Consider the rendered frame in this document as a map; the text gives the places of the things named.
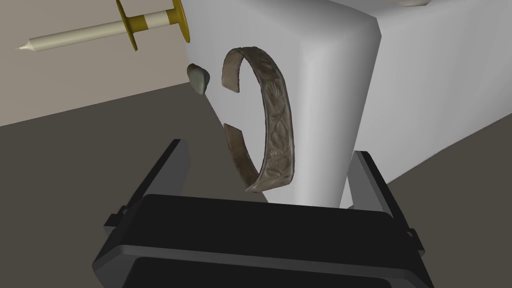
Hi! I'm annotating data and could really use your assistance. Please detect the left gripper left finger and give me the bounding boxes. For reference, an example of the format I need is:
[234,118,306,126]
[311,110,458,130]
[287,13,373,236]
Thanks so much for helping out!
[104,138,191,237]

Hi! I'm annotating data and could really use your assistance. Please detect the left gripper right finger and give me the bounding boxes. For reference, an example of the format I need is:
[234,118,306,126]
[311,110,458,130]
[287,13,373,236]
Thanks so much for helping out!
[346,150,426,257]

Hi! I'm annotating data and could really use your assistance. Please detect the white candle on brass holder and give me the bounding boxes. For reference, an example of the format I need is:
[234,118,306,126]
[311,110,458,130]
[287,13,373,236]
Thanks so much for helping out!
[15,0,191,53]

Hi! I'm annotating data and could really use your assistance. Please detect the engraved brown curved handle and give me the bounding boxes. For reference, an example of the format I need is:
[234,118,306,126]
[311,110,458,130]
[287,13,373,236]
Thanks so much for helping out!
[221,46,296,194]

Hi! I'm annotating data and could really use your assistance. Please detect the white cabinet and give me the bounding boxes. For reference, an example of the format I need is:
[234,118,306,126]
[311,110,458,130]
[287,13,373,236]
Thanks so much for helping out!
[182,0,512,210]

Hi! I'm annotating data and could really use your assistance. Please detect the small grey knob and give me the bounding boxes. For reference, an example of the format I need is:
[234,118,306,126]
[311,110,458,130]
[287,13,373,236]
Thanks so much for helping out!
[186,63,211,96]

